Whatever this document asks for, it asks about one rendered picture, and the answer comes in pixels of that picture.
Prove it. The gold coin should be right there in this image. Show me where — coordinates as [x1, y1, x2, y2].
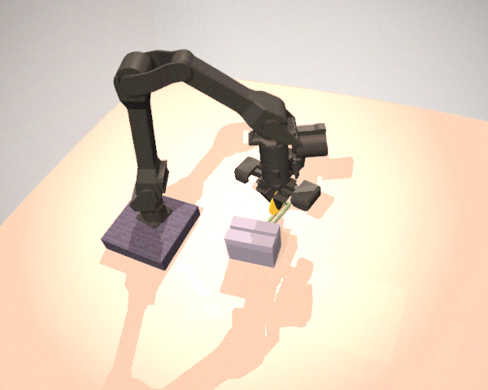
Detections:
[269, 199, 281, 215]

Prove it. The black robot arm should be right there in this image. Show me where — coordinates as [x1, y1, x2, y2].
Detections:
[113, 49, 328, 228]

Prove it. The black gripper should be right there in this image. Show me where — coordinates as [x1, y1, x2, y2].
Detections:
[234, 155, 321, 211]

